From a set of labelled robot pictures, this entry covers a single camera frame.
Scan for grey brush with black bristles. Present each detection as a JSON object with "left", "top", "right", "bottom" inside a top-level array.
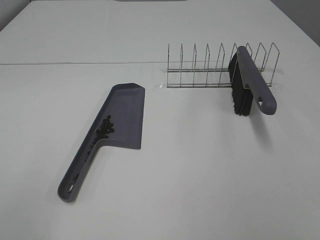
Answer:
[{"left": 228, "top": 46, "right": 277, "bottom": 117}]

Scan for pile of coffee beans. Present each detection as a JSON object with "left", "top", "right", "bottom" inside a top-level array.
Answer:
[{"left": 87, "top": 114, "right": 115, "bottom": 155}]

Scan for grey plastic dustpan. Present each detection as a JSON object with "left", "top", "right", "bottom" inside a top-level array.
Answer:
[{"left": 57, "top": 83, "right": 146, "bottom": 203}]

